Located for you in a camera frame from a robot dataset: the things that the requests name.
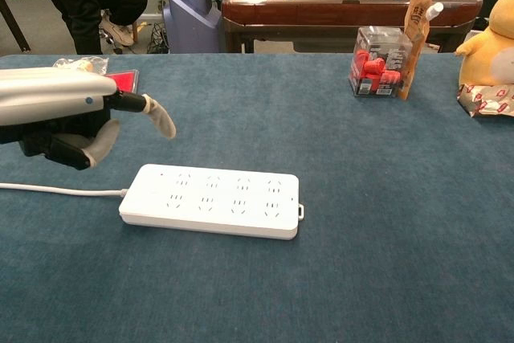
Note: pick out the dark wooden mahjong table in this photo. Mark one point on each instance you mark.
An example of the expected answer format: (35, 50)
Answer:
(345, 9)

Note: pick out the red ink pad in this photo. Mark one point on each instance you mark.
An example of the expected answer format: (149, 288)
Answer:
(124, 80)

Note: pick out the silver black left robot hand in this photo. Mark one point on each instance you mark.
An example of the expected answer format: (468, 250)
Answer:
(48, 94)

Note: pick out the dark diagonal furniture leg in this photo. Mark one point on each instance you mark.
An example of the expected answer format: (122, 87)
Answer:
(14, 25)

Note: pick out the clear bag of bread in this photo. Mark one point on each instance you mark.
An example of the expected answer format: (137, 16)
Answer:
(86, 64)

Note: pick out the red white patterned packet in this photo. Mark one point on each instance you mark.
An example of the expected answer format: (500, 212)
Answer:
(488, 102)

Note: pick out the standing person in black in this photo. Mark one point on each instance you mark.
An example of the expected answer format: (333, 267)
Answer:
(76, 5)

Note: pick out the seated person in black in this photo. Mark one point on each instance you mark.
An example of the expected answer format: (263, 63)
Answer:
(124, 1)

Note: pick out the brown spouted drink pouch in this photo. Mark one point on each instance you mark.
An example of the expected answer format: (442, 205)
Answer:
(415, 37)

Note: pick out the yellow plush toy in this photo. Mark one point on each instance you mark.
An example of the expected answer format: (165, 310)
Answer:
(490, 50)

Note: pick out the chrome stool base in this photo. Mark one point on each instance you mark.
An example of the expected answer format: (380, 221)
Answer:
(109, 39)

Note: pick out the white eight-outlet power strip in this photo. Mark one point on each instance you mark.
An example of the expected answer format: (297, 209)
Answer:
(225, 206)

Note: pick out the purple robot base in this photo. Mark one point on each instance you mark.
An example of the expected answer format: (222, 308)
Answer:
(190, 9)

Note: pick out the clear box with red items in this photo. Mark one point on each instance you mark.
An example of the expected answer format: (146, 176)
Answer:
(377, 66)

